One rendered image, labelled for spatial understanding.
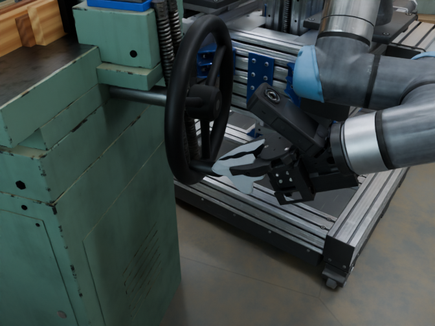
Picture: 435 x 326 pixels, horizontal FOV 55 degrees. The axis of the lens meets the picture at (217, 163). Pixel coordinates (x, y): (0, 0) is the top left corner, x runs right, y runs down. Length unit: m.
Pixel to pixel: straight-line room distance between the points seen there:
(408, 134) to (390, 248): 1.19
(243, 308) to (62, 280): 0.70
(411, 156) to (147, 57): 0.42
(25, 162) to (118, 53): 0.23
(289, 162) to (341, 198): 0.95
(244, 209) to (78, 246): 0.77
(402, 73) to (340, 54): 0.08
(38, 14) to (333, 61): 0.46
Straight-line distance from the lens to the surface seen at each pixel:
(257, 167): 0.56
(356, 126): 0.54
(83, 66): 0.71
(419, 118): 0.52
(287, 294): 1.45
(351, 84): 0.60
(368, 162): 0.53
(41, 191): 0.70
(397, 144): 0.52
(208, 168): 0.66
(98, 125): 0.77
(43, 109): 0.65
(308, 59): 0.60
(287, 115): 0.54
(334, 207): 1.46
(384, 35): 1.09
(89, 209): 0.80
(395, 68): 0.60
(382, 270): 1.60
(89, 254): 0.84
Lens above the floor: 1.15
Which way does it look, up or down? 36 degrees down
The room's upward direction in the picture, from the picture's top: straight up
